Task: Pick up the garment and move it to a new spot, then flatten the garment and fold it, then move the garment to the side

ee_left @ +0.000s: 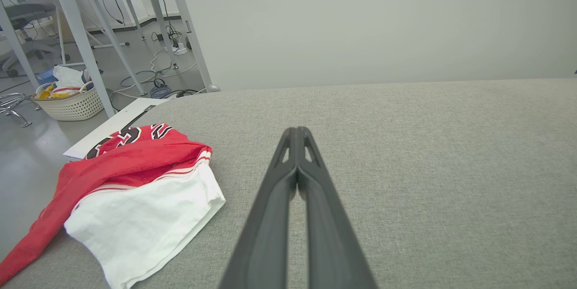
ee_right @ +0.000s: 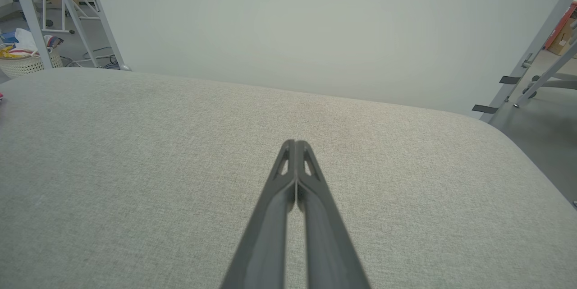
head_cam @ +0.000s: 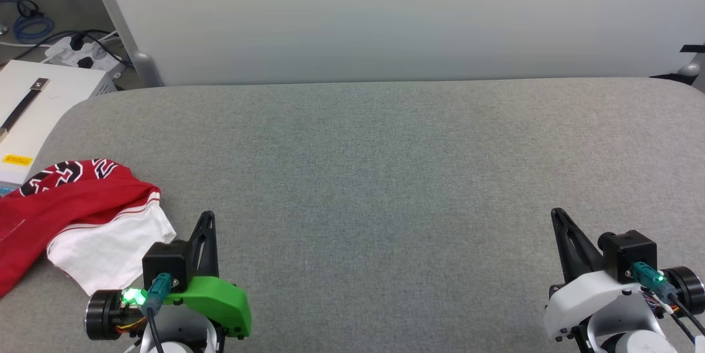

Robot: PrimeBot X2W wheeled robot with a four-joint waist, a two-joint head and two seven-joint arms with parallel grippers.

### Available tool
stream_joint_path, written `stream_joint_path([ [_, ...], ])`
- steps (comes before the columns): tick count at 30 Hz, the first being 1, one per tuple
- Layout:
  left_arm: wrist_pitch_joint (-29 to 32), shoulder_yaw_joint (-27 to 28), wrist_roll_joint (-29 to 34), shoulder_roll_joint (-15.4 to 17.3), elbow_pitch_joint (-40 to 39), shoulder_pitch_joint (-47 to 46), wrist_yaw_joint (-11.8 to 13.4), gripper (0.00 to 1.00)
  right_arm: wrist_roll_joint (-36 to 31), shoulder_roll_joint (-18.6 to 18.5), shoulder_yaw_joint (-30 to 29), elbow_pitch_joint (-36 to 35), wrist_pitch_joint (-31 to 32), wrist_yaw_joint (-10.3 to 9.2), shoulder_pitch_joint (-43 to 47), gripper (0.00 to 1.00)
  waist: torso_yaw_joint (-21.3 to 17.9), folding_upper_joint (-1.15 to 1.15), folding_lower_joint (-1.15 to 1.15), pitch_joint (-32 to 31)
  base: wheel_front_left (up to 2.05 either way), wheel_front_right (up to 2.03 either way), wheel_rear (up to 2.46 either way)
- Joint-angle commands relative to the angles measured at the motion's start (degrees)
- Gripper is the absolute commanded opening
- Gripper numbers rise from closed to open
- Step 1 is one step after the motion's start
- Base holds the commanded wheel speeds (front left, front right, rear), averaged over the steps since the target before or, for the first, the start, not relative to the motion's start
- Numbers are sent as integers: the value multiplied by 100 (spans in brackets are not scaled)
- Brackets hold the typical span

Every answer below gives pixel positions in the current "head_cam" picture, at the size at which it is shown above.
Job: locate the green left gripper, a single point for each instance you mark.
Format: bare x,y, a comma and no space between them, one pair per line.
220,300

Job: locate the white partition panel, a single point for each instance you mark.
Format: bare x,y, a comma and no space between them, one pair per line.
385,17

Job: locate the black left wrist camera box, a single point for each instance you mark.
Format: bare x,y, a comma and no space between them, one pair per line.
165,262

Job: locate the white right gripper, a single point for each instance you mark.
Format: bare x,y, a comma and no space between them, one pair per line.
578,303

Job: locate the grey partition foot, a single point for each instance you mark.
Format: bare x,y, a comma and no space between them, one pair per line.
146,69
689,69

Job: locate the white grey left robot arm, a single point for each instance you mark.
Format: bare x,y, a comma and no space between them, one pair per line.
176,336

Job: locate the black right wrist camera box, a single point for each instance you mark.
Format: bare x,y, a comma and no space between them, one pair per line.
628,251

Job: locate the white instrument box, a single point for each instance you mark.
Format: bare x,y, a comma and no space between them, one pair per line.
60,94

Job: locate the yellow warning sticker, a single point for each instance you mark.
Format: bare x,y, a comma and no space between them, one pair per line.
17,159

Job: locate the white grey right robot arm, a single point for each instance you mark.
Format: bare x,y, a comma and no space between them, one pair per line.
633,339

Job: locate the red and white t-shirt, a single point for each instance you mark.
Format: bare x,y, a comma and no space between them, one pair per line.
82,204

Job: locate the white power strip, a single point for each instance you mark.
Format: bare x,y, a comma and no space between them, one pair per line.
82,54

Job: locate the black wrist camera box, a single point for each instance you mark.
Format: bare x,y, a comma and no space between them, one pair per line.
165,262
628,251

